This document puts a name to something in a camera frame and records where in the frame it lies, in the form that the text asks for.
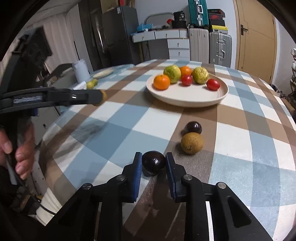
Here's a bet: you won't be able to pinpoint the brown walnut front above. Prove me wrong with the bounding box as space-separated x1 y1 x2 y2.
100 90 107 104

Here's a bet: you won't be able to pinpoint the brown walnut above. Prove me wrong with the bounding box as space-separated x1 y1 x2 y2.
100 90 107 104
180 132 204 155

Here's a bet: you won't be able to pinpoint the orange citrus fruit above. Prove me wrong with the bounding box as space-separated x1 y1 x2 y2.
153 75 171 90

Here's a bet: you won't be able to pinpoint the smooth yellow-green fruit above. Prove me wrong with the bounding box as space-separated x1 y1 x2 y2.
163 65 181 84

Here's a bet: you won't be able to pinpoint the dark purple plum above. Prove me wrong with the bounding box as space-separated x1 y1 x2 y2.
142 151 166 176

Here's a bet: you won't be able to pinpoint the small red tomato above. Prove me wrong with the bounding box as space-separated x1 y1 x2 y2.
181 75 193 86

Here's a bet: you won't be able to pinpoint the large red tomato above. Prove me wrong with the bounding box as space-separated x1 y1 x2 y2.
206 79 220 91

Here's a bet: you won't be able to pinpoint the person's left hand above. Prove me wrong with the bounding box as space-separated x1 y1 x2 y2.
1 122 35 180

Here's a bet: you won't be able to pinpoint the green lime pair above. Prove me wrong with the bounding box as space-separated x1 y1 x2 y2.
86 78 98 89

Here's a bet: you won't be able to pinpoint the small side plate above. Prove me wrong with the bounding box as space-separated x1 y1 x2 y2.
93 68 114 79

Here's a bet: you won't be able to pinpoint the white curtain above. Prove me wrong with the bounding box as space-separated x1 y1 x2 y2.
42 13 79 72

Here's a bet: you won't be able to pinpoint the dark grey refrigerator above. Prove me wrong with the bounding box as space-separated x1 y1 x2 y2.
102 6 140 66

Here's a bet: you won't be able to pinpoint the checkered tablecloth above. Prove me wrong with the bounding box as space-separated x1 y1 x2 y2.
39 60 295 240

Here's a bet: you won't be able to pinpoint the cream round plate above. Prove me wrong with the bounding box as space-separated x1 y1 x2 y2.
146 74 229 108

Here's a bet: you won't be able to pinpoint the brown walnut back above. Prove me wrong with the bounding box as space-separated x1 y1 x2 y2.
180 132 204 155

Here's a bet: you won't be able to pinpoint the orange on plate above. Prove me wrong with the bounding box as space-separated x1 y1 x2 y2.
180 66 192 76

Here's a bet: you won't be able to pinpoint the white drawer desk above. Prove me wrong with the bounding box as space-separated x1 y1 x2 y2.
132 29 190 61

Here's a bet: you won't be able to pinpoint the dark plum near walnut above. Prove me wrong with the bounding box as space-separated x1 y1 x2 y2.
184 121 202 134

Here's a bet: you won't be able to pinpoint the wrinkled yellow-green fruit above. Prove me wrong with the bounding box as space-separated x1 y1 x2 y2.
192 67 209 84

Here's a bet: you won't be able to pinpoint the beige suitcase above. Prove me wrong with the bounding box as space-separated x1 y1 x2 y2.
189 28 209 63

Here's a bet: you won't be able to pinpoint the teal suitcase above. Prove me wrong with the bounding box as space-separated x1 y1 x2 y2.
188 0 209 27

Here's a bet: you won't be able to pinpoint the silver suitcase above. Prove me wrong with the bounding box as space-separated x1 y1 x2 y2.
209 32 232 68

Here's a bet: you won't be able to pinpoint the stacked shoe boxes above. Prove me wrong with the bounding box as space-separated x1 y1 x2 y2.
208 9 228 34

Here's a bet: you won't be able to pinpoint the wooden door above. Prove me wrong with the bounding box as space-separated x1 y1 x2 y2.
233 1 277 83

